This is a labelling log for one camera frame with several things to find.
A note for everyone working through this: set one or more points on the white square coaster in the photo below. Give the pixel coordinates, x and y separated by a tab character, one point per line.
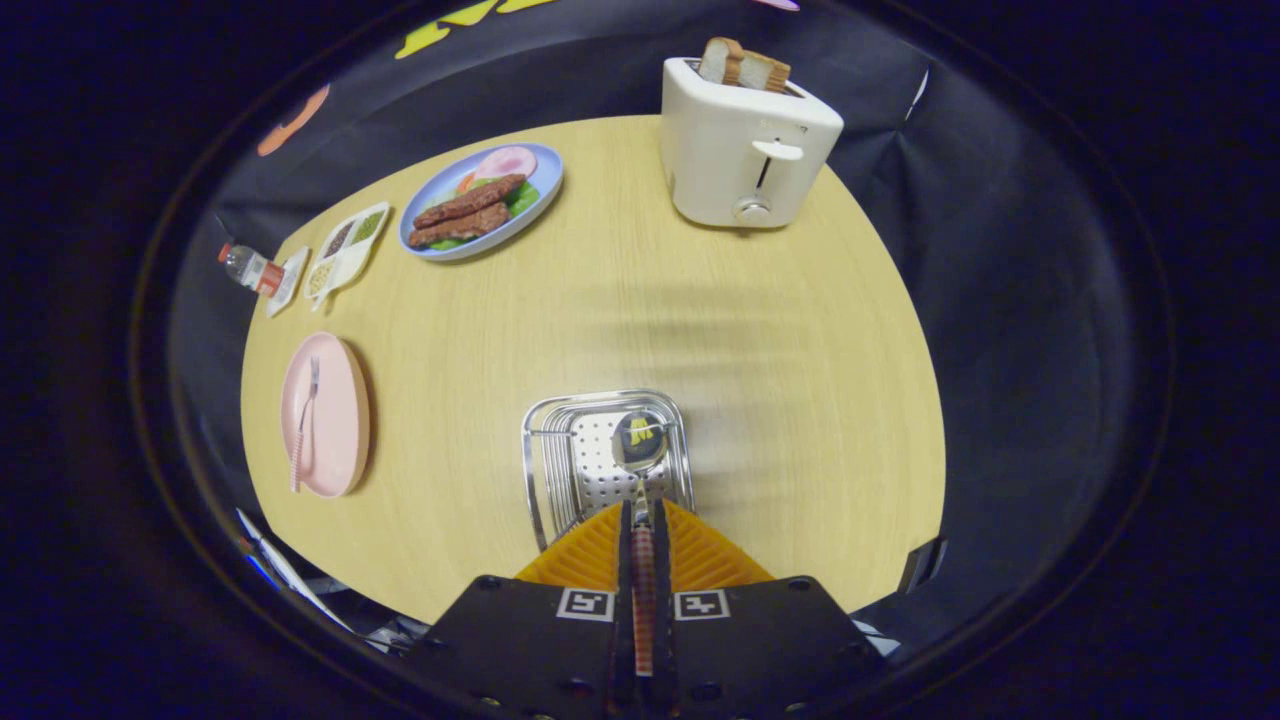
293	285

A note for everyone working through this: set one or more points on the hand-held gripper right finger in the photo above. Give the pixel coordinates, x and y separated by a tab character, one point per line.
760	650

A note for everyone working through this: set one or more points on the pink ham slice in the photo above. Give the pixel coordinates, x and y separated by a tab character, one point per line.
508	160

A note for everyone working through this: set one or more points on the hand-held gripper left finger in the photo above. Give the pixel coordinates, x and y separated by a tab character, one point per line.
530	650

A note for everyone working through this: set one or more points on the toast slice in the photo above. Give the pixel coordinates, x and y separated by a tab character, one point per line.
720	60
765	72

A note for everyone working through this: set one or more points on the black table clamp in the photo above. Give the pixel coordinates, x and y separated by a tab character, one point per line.
922	565

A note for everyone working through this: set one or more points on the white divided tray with beans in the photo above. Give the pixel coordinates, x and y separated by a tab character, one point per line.
345	255

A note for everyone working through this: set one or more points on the white toaster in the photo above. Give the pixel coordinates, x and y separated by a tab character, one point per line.
730	150

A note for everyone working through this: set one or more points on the blue plate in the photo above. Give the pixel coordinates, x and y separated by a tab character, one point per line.
540	170

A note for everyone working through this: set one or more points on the clear water bottle red label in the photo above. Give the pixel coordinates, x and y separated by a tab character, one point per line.
250	268

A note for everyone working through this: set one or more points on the pink plate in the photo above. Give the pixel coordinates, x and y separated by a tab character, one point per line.
335	420

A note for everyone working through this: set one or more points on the brown grilled meat strip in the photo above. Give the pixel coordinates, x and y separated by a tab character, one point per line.
460	226
470	200

